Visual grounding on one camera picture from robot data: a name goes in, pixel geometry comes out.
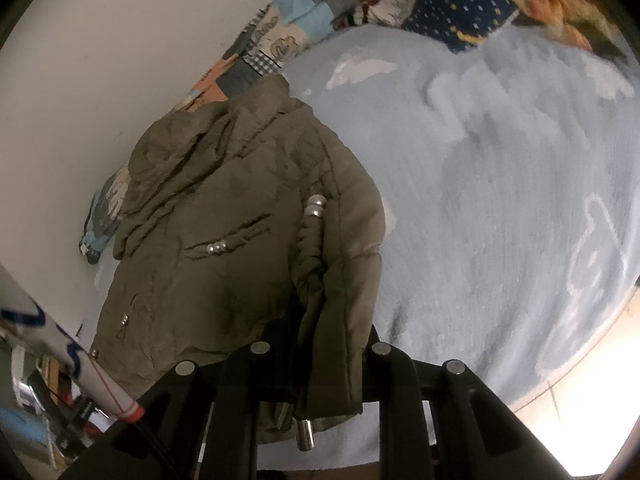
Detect patchwork cartoon print quilt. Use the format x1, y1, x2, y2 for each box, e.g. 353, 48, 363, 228
77, 0, 381, 266

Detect cluttered shelf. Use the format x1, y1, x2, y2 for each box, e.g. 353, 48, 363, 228
0, 340, 116, 471

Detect white and red printed cloth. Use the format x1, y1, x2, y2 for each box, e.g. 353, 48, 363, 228
335, 0, 441, 28

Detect light blue cloud print bedsheet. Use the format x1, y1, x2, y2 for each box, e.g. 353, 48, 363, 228
92, 25, 640, 471

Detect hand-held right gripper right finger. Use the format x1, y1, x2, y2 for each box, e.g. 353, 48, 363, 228
367, 325, 571, 480

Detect white pole with blue print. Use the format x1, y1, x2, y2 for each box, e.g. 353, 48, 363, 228
0, 260, 146, 423

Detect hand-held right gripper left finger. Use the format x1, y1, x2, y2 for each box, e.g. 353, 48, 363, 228
57, 340, 281, 480

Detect orange patterned cloth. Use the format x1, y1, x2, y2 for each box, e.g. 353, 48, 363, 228
510, 0, 631, 66

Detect olive green hooded puffer jacket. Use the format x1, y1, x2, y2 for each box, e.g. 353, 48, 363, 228
87, 75, 388, 453

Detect navy dotted blanket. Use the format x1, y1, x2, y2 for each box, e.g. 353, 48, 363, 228
400, 0, 531, 56

